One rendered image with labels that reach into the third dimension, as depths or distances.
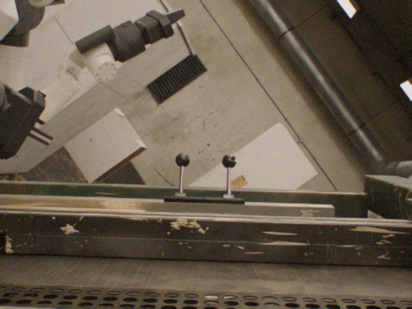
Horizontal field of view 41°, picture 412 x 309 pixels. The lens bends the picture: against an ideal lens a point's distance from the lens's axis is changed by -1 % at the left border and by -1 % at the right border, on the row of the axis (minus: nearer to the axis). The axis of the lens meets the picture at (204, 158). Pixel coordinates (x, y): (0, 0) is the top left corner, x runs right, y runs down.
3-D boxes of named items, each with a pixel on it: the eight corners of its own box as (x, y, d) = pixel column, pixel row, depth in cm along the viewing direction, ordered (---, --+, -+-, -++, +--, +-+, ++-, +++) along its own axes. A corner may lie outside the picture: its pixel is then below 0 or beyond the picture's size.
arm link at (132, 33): (160, 34, 151) (122, 54, 148) (148, 2, 145) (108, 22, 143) (179, 45, 141) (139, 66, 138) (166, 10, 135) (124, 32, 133)
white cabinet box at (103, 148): (73, 144, 680) (121, 110, 677) (100, 183, 676) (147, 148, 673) (61, 141, 635) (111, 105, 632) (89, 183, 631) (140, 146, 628)
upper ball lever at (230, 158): (220, 205, 139) (221, 157, 145) (235, 205, 139) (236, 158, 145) (221, 199, 136) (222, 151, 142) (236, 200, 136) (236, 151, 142)
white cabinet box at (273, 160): (113, 241, 569) (276, 126, 560) (144, 288, 566) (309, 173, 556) (97, 249, 509) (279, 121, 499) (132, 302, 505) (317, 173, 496)
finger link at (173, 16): (185, 17, 145) (165, 27, 144) (181, 5, 143) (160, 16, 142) (187, 18, 144) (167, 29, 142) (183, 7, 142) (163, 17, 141)
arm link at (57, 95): (75, 100, 136) (20, 152, 137) (77, 91, 145) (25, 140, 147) (43, 68, 132) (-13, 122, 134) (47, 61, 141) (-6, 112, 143)
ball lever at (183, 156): (173, 203, 140) (176, 156, 146) (187, 204, 139) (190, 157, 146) (171, 198, 136) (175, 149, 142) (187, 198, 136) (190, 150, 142)
